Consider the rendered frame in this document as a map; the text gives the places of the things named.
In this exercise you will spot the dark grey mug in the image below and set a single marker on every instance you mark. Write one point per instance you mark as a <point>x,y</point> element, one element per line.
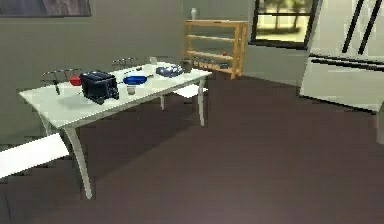
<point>187,65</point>

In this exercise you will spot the blue patterned plate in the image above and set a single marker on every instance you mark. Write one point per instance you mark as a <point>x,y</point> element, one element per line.
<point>169,70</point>

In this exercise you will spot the clear drinking glass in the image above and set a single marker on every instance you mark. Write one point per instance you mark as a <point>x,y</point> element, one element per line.
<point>153,61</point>

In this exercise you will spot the small white cup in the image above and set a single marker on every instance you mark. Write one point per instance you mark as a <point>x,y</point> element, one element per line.
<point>131,89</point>

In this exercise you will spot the blue bowl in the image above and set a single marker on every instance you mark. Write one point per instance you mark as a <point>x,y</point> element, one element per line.
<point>134,80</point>

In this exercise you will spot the wooden shelf rack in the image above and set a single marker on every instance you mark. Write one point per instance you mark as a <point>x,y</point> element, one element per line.
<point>239,46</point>

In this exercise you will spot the black toaster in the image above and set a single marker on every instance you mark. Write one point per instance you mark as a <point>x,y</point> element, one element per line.
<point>98,86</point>

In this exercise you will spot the white bottle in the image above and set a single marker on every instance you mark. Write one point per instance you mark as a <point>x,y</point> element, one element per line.
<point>193,14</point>

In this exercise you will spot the red box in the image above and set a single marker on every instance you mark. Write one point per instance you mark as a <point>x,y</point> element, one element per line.
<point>75,80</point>

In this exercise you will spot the white dining table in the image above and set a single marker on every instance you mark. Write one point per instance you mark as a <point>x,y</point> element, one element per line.
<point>66,103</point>

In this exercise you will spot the black framed window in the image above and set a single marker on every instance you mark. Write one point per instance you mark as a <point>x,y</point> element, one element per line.
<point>282,23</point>

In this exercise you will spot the black knife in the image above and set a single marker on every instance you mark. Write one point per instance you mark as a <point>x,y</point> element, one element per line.
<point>57,87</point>

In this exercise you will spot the white fridge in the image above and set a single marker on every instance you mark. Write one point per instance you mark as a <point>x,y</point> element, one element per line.
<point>346,63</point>

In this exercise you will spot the framed wall picture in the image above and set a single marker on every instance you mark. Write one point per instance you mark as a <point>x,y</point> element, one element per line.
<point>45,7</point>

